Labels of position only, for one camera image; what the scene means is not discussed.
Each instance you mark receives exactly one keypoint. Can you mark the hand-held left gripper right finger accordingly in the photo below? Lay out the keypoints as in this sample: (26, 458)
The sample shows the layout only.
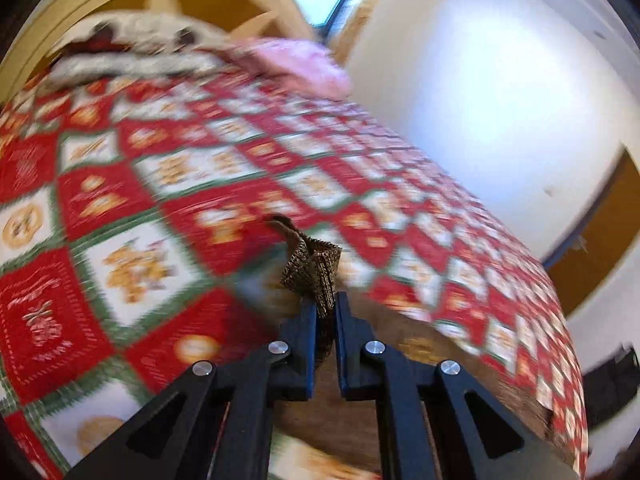
(343, 352)

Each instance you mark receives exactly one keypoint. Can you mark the pink pillow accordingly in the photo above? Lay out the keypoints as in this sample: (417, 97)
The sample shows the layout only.
(300, 65)

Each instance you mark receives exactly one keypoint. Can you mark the black backpack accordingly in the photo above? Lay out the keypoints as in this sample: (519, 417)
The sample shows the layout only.
(610, 385)

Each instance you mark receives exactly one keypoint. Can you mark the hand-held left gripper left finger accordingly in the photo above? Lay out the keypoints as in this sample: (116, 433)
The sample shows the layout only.
(307, 355)

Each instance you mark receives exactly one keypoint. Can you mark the brown wooden door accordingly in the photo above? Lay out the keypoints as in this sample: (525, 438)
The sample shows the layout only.
(605, 240)

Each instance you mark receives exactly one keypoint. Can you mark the grey patterned pillow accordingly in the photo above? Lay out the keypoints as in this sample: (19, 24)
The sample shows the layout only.
(135, 62)

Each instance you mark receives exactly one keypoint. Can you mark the brown knitted garment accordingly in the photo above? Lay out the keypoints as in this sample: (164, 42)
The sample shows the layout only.
(310, 270)

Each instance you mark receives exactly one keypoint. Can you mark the red printed blanket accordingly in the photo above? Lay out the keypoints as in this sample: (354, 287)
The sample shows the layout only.
(150, 170)

